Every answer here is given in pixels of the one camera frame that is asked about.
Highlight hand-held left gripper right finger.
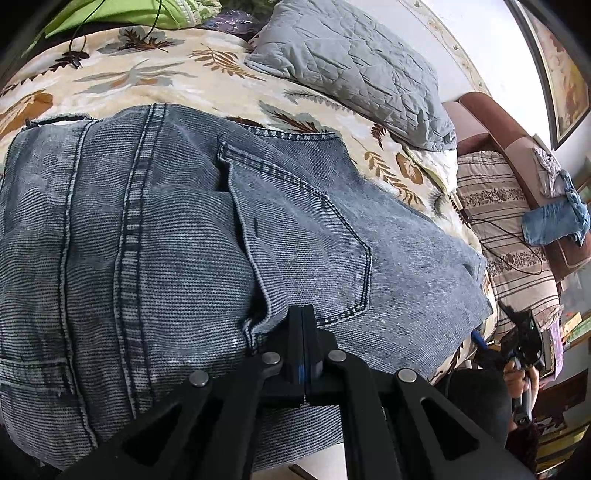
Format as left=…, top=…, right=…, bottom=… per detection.
left=303, top=306, right=539, bottom=480

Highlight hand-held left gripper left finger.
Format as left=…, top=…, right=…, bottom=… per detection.
left=55, top=305, right=306, bottom=480

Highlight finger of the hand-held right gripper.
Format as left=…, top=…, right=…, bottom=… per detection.
left=470, top=329, right=507, bottom=366
left=496, top=302, right=524, bottom=328

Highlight blue denim pants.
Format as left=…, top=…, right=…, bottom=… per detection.
left=0, top=104, right=495, bottom=476

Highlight person's right hand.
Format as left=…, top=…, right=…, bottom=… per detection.
left=503, top=357, right=539, bottom=403

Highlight stack of papers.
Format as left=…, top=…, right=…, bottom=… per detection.
left=550, top=310, right=591, bottom=352

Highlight person's black clothing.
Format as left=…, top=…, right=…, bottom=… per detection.
left=433, top=369, right=514, bottom=455

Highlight small blue denim garment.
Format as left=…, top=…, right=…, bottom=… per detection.
left=522, top=182, right=591, bottom=247

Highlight person's dark red clothing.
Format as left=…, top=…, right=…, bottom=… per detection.
left=506, top=419, right=540, bottom=472

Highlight striped patterned sofa cover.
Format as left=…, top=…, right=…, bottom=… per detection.
left=455, top=150, right=562, bottom=343

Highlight grey crumpled cloth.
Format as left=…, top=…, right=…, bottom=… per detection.
left=531, top=147, right=567, bottom=195

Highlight brown sofa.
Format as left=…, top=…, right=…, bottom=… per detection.
left=443, top=91, right=591, bottom=283

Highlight grey quilted pillow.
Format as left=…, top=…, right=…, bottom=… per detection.
left=245, top=0, right=458, bottom=152

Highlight leaf print blanket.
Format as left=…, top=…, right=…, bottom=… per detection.
left=0, top=23, right=491, bottom=385

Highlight purple cloth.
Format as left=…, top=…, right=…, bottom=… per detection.
left=203, top=11, right=265, bottom=43

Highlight thin black cable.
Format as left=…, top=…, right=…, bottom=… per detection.
left=456, top=198, right=551, bottom=278

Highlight framed wall picture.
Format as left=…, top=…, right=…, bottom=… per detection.
left=505, top=0, right=591, bottom=151

